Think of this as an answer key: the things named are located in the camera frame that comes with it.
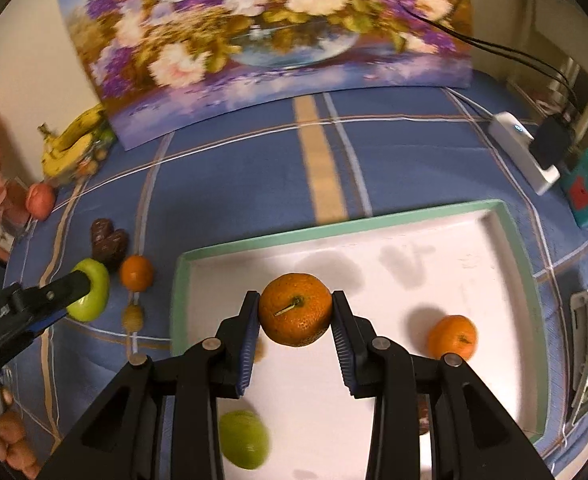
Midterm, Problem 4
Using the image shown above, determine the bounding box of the white phone stand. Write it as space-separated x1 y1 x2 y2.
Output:
568 288 588 406

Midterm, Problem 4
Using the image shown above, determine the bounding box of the red apple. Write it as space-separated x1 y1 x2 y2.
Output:
26 182 57 221

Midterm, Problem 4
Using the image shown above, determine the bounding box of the white tray with green rim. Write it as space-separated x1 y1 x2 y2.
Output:
170 199 547 480

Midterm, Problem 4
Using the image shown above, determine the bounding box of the large orange mandarin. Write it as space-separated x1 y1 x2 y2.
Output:
426 314 479 362

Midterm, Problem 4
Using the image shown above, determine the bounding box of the person's left hand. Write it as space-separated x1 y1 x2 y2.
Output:
0 387 43 480

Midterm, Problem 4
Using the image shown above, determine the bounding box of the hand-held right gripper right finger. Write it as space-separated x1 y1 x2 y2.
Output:
331 289 557 480

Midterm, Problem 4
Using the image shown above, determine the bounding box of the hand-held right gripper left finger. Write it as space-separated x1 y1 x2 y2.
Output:
48 290 261 480

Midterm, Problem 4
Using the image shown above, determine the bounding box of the small olive round fruit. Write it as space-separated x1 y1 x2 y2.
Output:
122 304 145 332

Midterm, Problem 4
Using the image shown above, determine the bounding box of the yellow banana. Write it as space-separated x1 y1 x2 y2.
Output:
55 104 106 154
38 125 95 178

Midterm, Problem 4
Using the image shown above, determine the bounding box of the round green apple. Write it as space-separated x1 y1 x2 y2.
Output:
66 258 111 324

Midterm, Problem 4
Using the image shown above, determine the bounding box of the green lime fruit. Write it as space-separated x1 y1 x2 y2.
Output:
218 409 271 471

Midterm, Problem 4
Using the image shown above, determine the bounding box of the white power strip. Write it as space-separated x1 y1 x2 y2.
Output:
488 112 561 196

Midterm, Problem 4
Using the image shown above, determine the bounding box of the black charger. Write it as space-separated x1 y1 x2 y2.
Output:
530 114 576 171

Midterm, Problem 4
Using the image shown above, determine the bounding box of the black cable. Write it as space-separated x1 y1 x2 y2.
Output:
399 0 574 111
414 12 574 118

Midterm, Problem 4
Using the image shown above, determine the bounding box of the floral painting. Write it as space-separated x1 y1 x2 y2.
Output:
54 0 475 151

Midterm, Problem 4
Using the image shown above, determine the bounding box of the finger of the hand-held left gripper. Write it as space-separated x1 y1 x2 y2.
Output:
28 304 71 337
36 270 92 312

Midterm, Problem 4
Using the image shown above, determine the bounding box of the orange mandarin with stem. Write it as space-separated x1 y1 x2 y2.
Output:
258 272 335 347

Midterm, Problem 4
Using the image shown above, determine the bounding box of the small orange mandarin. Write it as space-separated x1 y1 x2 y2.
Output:
119 254 155 291

